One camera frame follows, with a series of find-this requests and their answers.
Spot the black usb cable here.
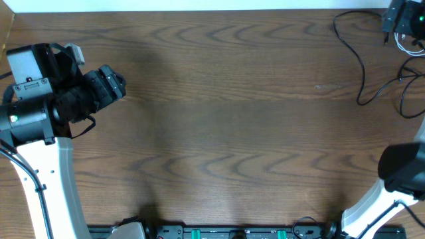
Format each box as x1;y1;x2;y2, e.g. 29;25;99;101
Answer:
332;9;420;106
397;55;425;120

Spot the white usb cable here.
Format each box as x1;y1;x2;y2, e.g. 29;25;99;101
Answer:
393;32;425;57

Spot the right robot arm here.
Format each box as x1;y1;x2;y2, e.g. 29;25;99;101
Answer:
321;0;424;238

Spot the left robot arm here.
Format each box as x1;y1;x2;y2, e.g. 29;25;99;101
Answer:
1;43;126;238

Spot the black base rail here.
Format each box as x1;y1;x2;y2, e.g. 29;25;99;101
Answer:
88;217;407;239

